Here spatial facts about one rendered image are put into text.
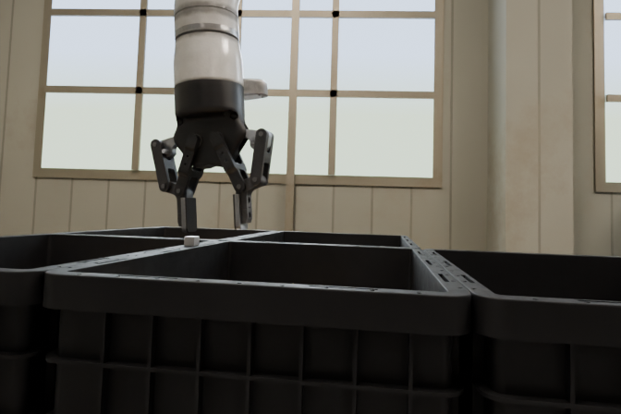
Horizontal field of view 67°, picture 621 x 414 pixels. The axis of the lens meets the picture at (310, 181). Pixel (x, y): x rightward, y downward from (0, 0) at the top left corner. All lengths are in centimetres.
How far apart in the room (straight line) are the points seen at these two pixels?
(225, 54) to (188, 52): 4
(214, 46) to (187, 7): 5
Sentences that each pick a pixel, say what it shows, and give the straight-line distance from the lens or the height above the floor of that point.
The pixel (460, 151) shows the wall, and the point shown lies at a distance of 253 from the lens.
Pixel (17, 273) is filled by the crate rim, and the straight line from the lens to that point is 40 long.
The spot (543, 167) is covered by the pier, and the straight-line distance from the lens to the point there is 238.
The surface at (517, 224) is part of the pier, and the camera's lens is 232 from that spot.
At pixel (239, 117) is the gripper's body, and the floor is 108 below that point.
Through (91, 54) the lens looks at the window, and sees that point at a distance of 286.
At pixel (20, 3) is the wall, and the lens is 319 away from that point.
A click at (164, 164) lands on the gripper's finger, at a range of 53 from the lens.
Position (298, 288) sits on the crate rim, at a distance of 31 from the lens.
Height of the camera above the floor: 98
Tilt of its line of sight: 4 degrees up
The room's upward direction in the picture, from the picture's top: 2 degrees clockwise
